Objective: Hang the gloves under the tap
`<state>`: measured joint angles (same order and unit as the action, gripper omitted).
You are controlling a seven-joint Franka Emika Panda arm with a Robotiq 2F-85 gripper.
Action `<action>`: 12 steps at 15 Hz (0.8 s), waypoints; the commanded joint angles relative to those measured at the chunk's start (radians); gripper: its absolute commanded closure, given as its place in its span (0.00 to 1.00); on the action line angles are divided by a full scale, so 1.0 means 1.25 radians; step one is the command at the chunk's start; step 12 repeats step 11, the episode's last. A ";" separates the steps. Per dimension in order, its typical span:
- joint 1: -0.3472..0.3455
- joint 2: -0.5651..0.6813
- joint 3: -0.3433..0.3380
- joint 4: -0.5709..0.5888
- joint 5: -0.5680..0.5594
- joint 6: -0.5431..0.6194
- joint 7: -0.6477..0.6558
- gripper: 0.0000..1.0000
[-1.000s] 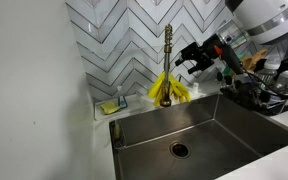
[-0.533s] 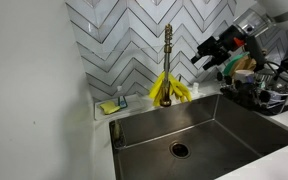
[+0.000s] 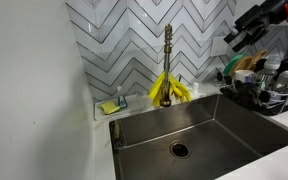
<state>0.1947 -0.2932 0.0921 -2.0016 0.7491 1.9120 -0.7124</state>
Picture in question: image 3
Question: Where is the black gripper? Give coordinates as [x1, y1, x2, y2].
[223, 0, 288, 53]

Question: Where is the round wooden plate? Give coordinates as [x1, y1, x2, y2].
[232, 54, 256, 73]
[247, 49, 268, 71]

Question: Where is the green plate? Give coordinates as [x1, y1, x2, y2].
[223, 54, 247, 76]

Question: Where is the white cup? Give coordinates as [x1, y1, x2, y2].
[233, 69, 255, 83]

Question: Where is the clear baby bottle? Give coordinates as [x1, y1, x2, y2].
[255, 55, 282, 88]

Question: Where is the small white countertop cap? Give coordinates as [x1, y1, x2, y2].
[192, 82, 200, 95]

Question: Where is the gold spring kitchen faucet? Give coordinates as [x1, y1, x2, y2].
[158, 23, 183, 108]

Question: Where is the black drying mat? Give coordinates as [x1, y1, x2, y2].
[250, 99, 288, 117]

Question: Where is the dark steel sink basin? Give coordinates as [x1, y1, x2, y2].
[109, 93, 288, 180]

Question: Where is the round sink drain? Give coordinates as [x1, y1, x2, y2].
[169, 141, 192, 160]

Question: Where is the blue white dish brush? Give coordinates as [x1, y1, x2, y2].
[116, 85, 129, 110]

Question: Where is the yellow sponge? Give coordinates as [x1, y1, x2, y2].
[99, 100, 121, 115]

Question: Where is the dark sink corner caddy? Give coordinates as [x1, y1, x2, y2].
[112, 119, 126, 148]

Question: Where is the white wall outlet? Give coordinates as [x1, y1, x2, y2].
[211, 35, 230, 58]

